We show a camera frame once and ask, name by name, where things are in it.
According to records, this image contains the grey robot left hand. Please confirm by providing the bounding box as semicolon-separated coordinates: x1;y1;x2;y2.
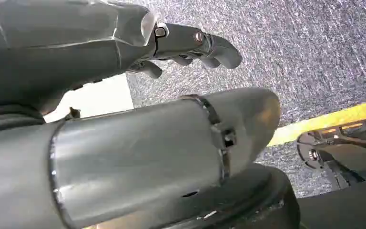
0;0;282;229

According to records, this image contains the pale wooden desk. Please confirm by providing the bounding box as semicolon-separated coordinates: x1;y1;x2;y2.
43;73;135;123

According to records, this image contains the robot left arm ribbed sleeve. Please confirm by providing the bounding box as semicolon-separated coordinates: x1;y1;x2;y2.
0;104;46;135

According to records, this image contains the black robot leg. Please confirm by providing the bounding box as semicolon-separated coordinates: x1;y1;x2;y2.
98;164;301;229

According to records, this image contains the yellow floor tape strip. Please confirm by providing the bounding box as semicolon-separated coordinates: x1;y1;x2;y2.
266;98;366;146

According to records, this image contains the black robot foot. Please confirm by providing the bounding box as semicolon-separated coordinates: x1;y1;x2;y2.
296;115;366;229

